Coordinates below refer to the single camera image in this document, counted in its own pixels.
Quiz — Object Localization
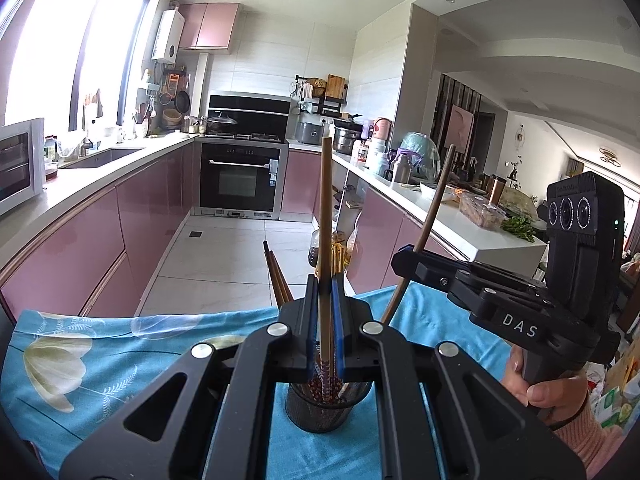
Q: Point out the blue floral tablecloth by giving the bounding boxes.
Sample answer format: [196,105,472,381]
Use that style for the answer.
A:
[0,282,516,480]

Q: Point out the wooden slat partition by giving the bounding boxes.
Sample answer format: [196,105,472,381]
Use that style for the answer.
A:
[431,72,483,181]

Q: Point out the white bowl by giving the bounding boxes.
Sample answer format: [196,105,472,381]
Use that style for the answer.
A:
[419,180,451,203]

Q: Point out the steel stock pot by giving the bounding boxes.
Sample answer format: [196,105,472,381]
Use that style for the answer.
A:
[332,119,363,156]

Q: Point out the pink wall cabinet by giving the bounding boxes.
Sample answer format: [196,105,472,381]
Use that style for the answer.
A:
[177,2,241,56]

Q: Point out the clear plastic food container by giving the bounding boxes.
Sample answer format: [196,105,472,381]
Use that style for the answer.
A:
[459,192,506,231]

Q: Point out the pale green food cover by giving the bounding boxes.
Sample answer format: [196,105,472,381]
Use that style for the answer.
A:
[400,131,442,181]

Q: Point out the white wall water heater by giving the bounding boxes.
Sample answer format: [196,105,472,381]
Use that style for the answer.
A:
[151,9,185,65]

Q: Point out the kitchen window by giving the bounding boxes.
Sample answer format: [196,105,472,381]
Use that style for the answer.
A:
[0,0,161,131]

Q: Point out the amber oil bottle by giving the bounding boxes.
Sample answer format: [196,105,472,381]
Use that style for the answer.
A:
[331,240,360,276]

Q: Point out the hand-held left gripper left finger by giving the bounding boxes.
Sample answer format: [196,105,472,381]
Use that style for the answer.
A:
[59,275,321,480]

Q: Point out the pink kettle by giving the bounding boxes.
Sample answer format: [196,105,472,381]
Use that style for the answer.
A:
[372,117,396,143]

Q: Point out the black wok with lid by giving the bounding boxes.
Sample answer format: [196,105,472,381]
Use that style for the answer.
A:
[192,112,240,136]

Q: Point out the steel thermos purple lid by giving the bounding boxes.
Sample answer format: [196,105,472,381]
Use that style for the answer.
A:
[390,152,413,183]

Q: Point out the black built-in oven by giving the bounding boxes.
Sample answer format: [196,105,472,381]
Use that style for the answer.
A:
[192,140,290,221]

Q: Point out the white microwave oven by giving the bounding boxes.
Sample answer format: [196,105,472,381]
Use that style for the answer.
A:
[0,117,46,216]

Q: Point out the grey rice cooker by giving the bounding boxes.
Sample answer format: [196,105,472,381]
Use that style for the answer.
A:
[295,120,326,147]

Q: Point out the black wall rack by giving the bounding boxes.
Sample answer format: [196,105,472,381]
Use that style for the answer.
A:
[294,74,349,117]

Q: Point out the copper cup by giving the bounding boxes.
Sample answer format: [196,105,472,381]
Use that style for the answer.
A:
[487,175,507,206]

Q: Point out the black range hood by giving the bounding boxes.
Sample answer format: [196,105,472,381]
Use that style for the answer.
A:
[207,92,293,140]

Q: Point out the bunch of green herbs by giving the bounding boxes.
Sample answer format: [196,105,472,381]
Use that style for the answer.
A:
[500,215,536,243]

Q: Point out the person's right hand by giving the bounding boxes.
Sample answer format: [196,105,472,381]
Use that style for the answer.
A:
[501,346,591,429]

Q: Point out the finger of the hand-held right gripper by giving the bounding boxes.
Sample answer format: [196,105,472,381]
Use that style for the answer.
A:
[413,262,503,311]
[391,245,473,281]

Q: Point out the steel kitchen sink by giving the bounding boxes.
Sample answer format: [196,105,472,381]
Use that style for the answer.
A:
[60,146,146,170]

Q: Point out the black mesh utensil holder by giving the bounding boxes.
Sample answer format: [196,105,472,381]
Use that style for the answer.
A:
[285,377,374,435]

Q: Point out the clear plastic oil bottle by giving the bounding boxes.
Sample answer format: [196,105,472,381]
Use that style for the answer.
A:
[307,229,323,268]

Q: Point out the pink kitchen base cabinets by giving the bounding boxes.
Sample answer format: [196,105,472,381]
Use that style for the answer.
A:
[0,142,201,321]
[281,150,461,296]

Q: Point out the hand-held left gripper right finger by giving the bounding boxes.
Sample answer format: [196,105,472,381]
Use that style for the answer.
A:
[330,275,587,480]

